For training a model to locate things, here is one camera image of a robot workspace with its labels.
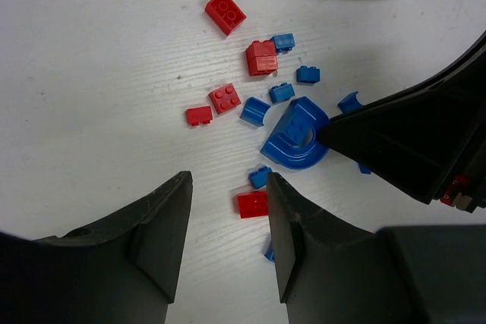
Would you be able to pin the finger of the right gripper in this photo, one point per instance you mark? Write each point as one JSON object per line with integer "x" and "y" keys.
{"x": 427, "y": 140}

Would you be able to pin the small blue lego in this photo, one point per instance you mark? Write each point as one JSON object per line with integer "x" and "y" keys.
{"x": 308, "y": 75}

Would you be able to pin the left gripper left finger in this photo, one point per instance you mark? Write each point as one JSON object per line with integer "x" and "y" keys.
{"x": 123, "y": 268}

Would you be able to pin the blue lego brick front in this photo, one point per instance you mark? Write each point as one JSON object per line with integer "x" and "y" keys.
{"x": 258, "y": 178}

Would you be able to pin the red flat lego brick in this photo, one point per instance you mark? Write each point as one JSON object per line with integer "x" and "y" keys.
{"x": 252, "y": 204}

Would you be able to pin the blue lego brick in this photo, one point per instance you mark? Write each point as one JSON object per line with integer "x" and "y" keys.
{"x": 283, "y": 42}
{"x": 258, "y": 178}

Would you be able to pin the red square lego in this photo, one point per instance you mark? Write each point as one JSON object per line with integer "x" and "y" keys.
{"x": 224, "y": 98}

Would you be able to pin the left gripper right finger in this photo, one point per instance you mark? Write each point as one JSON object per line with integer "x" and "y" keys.
{"x": 329, "y": 271}

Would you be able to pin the large blue round lego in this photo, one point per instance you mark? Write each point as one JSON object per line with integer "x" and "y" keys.
{"x": 293, "y": 142}

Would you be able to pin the red lego brick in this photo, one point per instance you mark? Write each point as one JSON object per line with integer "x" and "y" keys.
{"x": 252, "y": 204}
{"x": 225, "y": 14}

